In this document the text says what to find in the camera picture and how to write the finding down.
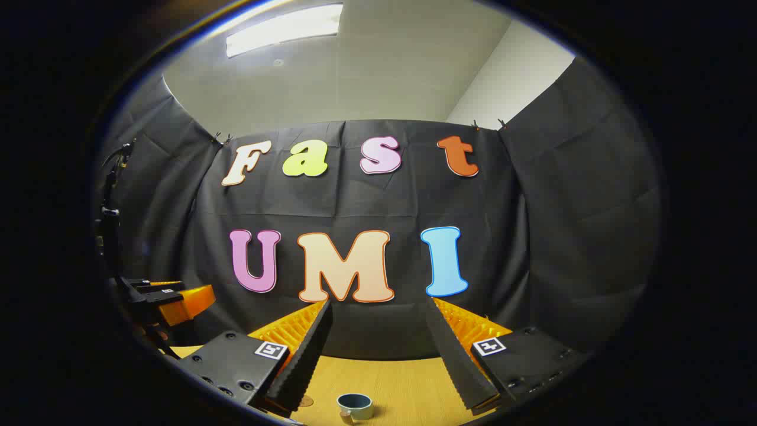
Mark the wooden desktop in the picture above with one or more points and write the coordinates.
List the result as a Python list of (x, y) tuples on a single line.
[(402, 390)]

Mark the round cork coaster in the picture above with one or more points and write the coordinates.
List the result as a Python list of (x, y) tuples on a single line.
[(306, 401)]

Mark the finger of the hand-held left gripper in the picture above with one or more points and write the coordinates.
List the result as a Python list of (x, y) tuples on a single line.
[(189, 305), (145, 284)]

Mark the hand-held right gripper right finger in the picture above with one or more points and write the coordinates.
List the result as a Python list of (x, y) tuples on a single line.
[(455, 361)]

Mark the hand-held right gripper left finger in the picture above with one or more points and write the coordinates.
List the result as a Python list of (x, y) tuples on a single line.
[(307, 355)]

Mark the ceiling light panel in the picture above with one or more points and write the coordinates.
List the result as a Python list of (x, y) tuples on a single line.
[(284, 29)]

